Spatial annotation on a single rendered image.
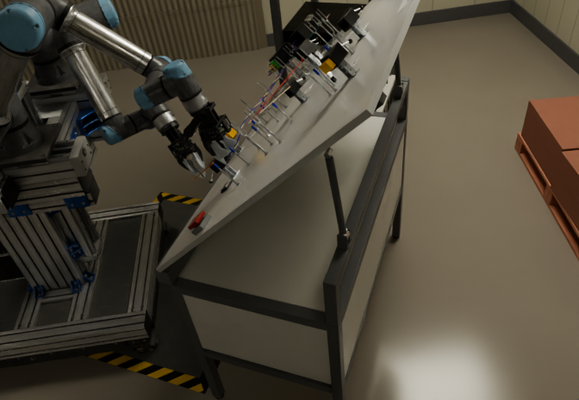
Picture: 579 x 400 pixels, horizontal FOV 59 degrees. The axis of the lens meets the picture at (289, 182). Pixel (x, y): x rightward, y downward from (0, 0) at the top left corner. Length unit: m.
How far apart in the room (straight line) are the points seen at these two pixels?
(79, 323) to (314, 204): 1.27
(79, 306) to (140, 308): 0.31
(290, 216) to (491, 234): 1.43
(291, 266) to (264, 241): 0.16
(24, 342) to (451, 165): 2.58
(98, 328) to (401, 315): 1.42
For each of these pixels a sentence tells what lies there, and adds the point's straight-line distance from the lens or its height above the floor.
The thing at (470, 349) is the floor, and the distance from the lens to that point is 2.59.
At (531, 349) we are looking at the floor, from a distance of 2.66.
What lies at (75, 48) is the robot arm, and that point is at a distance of 1.96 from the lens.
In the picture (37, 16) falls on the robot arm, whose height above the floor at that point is 1.67.
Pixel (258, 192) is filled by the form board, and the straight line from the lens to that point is 1.30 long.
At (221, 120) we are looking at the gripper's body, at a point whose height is 1.28.
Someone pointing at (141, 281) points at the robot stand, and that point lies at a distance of 2.68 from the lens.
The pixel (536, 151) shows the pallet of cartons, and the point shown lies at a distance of 3.41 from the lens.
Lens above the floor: 2.17
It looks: 40 degrees down
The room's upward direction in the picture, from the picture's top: 7 degrees counter-clockwise
